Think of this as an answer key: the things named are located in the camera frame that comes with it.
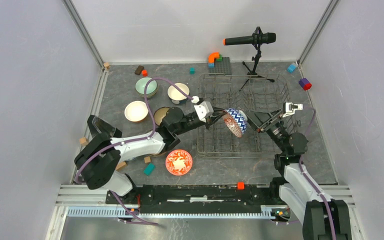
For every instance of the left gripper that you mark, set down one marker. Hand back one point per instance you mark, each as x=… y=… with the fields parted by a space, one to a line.
x=215 y=117

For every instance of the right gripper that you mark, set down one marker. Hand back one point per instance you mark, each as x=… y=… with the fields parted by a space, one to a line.
x=258 y=119

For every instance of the blue zigzag pattern bowl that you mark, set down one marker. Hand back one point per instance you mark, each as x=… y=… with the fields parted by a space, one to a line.
x=236 y=121

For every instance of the teal and white bowl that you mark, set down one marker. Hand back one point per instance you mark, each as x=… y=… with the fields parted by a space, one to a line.
x=175 y=96

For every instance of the dark brown patterned bowl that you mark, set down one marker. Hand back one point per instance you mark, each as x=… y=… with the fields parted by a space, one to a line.
x=159 y=114

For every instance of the red and white bowl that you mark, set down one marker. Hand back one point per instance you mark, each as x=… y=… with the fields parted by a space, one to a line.
x=179 y=162

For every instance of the mint green flower bowl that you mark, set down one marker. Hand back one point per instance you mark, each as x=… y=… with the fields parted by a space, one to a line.
x=142 y=86

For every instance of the orange bowl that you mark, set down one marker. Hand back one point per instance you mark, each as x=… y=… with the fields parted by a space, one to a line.
x=136 y=111

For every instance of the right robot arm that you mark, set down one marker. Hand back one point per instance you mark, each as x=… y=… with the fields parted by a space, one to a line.
x=322 y=216

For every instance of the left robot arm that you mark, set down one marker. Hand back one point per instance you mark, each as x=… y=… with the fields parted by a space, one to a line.
x=96 y=163

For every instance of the grey building block baseplate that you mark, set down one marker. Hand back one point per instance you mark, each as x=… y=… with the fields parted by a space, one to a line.
x=222 y=67

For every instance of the small teal cube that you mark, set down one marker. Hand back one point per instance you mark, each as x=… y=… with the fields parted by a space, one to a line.
x=192 y=70

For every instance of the green block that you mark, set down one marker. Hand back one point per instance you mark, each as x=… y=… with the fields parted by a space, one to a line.
x=219 y=58

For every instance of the orange curved block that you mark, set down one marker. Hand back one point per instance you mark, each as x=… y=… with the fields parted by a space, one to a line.
x=213 y=57

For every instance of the purple and red block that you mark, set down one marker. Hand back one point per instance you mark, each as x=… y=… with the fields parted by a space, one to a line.
x=305 y=84

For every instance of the light blue block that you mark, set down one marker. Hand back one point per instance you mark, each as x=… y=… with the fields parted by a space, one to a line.
x=292 y=67

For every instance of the small orange cube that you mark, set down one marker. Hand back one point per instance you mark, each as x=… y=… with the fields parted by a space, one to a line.
x=240 y=186

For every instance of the black microphone orange tip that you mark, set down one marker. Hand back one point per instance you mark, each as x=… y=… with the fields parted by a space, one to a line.
x=250 y=39

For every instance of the black microphone tripod stand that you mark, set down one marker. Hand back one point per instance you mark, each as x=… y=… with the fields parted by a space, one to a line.
x=256 y=60

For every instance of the red orange small block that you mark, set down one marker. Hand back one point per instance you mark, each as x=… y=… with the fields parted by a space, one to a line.
x=144 y=73

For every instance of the brown block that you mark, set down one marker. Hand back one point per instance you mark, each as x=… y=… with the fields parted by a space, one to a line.
x=139 y=70

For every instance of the teal block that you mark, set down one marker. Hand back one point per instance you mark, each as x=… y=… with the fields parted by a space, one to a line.
x=149 y=169

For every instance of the tan wooden brick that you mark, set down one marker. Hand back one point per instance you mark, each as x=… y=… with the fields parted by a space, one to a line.
x=120 y=166

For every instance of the black clear-top box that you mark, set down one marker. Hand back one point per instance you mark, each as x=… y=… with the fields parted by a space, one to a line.
x=97 y=126

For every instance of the wooden cube in corner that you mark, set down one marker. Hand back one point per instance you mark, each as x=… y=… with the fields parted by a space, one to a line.
x=106 y=65

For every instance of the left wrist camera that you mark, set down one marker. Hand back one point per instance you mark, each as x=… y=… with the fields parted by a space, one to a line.
x=203 y=110

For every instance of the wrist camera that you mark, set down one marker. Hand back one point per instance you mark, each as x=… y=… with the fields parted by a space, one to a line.
x=203 y=110
x=290 y=108

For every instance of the grey wire dish rack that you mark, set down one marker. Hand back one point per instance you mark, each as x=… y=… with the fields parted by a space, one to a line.
x=258 y=95

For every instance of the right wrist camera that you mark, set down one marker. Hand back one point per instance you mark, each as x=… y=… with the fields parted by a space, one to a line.
x=290 y=108

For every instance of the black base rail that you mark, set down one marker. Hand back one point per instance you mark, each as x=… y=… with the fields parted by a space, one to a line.
x=201 y=199

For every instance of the wooden cube at wall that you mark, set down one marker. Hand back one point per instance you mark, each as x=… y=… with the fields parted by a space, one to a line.
x=84 y=141

